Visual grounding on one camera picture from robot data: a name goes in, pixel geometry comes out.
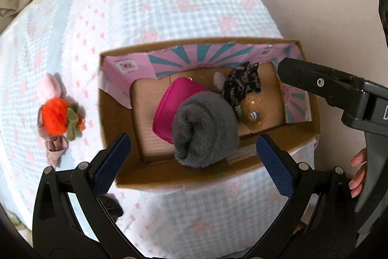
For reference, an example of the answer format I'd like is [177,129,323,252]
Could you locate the dusty pink printed scarf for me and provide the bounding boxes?
[37,110,68,168]

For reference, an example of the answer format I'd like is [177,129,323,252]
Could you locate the orange pompom with green leaves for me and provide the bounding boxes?
[40,97,86,141]

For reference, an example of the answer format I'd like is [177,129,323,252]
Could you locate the grey fluffy fur item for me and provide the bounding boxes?
[172,91,239,168]

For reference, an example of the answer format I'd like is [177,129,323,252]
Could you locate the pink fluffy plush item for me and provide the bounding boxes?
[44,73,66,100]

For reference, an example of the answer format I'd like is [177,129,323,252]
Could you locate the magenta velvet pouch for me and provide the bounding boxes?
[153,77,208,144]

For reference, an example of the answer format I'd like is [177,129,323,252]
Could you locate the person's hand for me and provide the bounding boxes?
[348,148,367,198]

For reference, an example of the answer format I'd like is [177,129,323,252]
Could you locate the gold glitter pouch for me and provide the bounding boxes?
[240,92,266,132]

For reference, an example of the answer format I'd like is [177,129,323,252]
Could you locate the black patterned fabric bow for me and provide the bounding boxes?
[221,62,261,119]

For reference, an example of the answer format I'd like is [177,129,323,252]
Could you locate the cardboard box with pink lining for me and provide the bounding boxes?
[99,37,320,189]

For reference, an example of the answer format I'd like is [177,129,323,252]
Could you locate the blue gingham floral blanket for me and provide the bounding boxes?
[1,0,285,258]

